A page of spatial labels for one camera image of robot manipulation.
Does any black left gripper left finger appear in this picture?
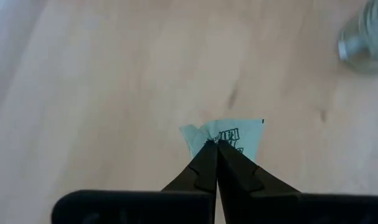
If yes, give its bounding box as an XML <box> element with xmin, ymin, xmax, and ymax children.
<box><xmin>51</xmin><ymin>140</ymin><xmax>219</xmax><ymax>224</ymax></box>

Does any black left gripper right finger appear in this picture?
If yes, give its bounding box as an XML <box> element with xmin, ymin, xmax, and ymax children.
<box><xmin>217</xmin><ymin>139</ymin><xmax>378</xmax><ymax>224</ymax></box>

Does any green stevia packet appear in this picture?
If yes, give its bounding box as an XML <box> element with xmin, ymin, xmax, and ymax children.
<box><xmin>179</xmin><ymin>118</ymin><xmax>265</xmax><ymax>162</ymax></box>

